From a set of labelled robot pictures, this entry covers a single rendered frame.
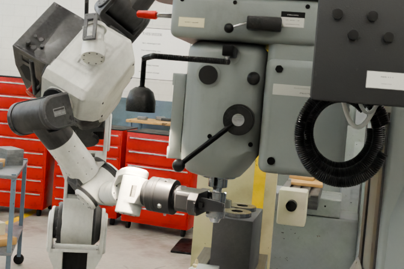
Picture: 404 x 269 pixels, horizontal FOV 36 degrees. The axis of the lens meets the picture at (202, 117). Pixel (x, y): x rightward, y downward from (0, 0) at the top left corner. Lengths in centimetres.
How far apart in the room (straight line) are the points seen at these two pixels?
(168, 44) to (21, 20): 274
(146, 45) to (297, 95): 955
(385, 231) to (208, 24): 59
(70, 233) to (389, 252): 115
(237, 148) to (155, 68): 943
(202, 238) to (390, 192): 209
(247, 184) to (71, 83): 169
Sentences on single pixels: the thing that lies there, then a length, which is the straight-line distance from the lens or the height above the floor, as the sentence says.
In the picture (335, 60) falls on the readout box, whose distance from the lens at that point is 113.
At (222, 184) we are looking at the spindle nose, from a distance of 151.
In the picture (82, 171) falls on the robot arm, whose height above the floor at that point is 125.
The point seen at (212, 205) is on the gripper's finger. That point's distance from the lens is 151.
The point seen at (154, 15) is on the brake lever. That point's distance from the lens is 165.
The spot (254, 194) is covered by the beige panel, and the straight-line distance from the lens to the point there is 327.
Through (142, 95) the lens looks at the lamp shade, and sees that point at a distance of 148.
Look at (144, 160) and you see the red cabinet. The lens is 625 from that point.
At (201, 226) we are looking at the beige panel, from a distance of 334.
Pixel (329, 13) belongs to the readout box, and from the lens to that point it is 114.
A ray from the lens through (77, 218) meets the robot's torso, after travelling 214.
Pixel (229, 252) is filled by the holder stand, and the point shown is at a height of 104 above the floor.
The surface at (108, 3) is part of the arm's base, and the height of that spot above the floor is 175.
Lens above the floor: 153
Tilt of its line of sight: 3 degrees down
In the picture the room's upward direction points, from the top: 5 degrees clockwise
